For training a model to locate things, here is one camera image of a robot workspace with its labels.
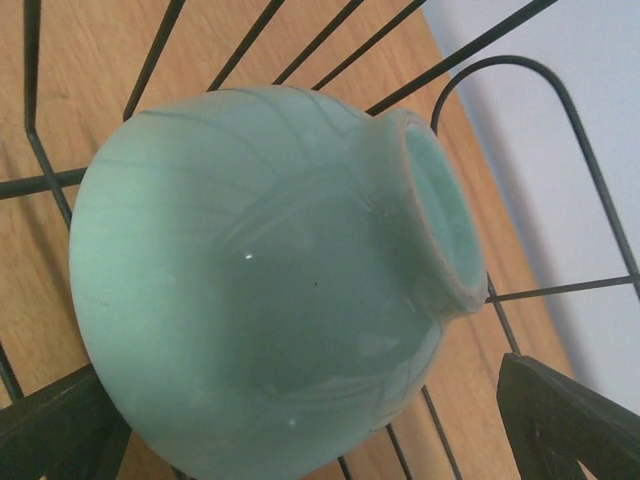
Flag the black wire dish rack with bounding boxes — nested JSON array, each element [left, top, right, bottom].
[[1, 1, 639, 479]]

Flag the pale green bowl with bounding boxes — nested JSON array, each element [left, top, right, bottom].
[[69, 86, 488, 479]]

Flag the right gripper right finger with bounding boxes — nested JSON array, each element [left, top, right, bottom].
[[496, 353, 639, 479]]

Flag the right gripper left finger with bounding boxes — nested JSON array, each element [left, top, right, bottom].
[[1, 367, 131, 479]]

